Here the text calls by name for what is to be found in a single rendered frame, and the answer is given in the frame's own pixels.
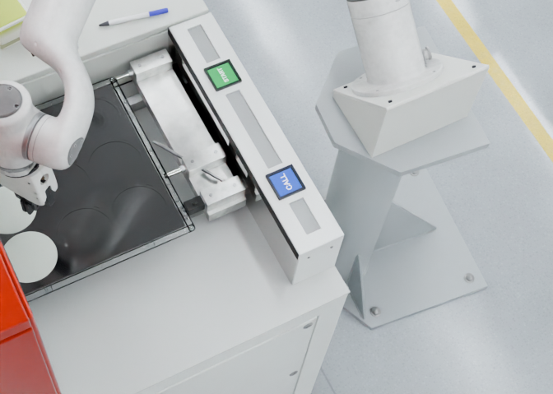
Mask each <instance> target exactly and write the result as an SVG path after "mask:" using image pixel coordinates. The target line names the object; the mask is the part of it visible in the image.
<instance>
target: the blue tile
mask: <svg viewBox="0 0 553 394"><path fill-rule="evenodd" d="M269 178H270V179H271V181H272V183H273V185H274V187H275V189H276V190H277V192H278V194H279V195H280V197H282V196H284V195H286V194H288V193H290V192H293V191H295V190H297V189H299V188H302V186H301V184H300V182H299V180H298V179H297V178H296V176H295V174H294V172H293V171H292V169H291V168H289V169H286V170H284V171H281V172H280V173H278V174H274V175H273V176H270V177H269Z"/></svg>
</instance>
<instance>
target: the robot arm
mask: <svg viewBox="0 0 553 394"><path fill-rule="evenodd" d="M346 2H347V6H348V9H349V13H350V16H351V21H352V25H353V27H354V31H355V37H356V40H357V44H358V47H359V50H360V56H361V59H362V63H363V66H364V69H365V73H364V74H363V75H361V76H359V77H358V78H356V79H355V80H354V81H353V82H352V84H351V89H352V92H353V93H354V94H355V95H358V96H362V97H378V96H385V95H394V94H397V93H401V92H404V91H407V90H412V89H415V88H417V87H419V86H423V85H424V84H426V83H428V82H430V81H433V80H434V79H435V78H436V77H438V76H439V75H440V74H441V73H442V72H443V70H444V65H443V63H442V62H441V61H440V60H438V59H437V58H432V54H431V52H430V49H429V47H428V46H426V47H425V49H422V48H421V45H420V41H419V37H418V34H417V30H416V24H415V21H414V16H413V13H412V9H411V4H410V0H346ZM94 3H95V0H32V1H31V4H30V6H29V9H28V11H27V13H26V16H25V18H24V21H23V22H22V25H21V30H20V42H21V44H22V45H23V46H24V48H25V49H27V50H28V51H29V52H31V53H32V54H34V55H35V56H36V57H37V58H39V59H40V60H42V61H43V62H45V63H47V64H48V65H49V66H50V67H51V68H52V69H53V70H54V71H55V72H56V73H57V74H58V75H59V76H60V78H61V80H62V82H63V86H64V90H65V98H64V102H63V107H62V110H61V112H60V114H59V116H57V117H53V116H50V115H48V114H45V113H43V112H41V111H39V110H38V109H37V108H36V107H35V106H34V105H33V104H32V100H31V97H30V93H29V92H28V90H27V89H26V88H25V87H24V86H23V85H21V84H19V83H17V82H15V81H8V80H1V81H0V184H1V185H2V186H4V187H5V188H8V189H9V190H11V191H13V192H14V193H15V195H16V197H17V198H19V199H21V200H20V203H21V207H22V210H23V211H24V212H27V213H28V214H29V215H31V214H32V213H33V211H37V210H38V209H39V207H40V206H43V205H44V204H45V205H47V206H52V205H53V203H54V202H55V200H54V199H53V196H52V194H51V193H50V191H49V189H52V190H53V191H56V190H57V188H58V184H57V181H56V178H55V176H54V173H53V170H52V169H57V170H63V169H67V168H69V167H70V166H71V165H72V164H73V162H74V161H75V159H76V158H77V157H78V154H79V151H80V149H81V148H82V144H83V142H84V140H85V138H86V134H87V132H88V129H89V127H90V125H91V120H92V117H93V113H94V107H95V97H94V91H93V87H92V84H91V79H90V77H89V75H88V73H87V71H86V68H85V66H84V64H83V62H82V60H81V58H80V55H79V53H78V50H77V43H78V40H79V37H80V35H81V32H82V30H83V28H84V25H85V23H86V21H87V18H88V16H89V15H90V13H91V9H92V7H93V6H94Z"/></svg>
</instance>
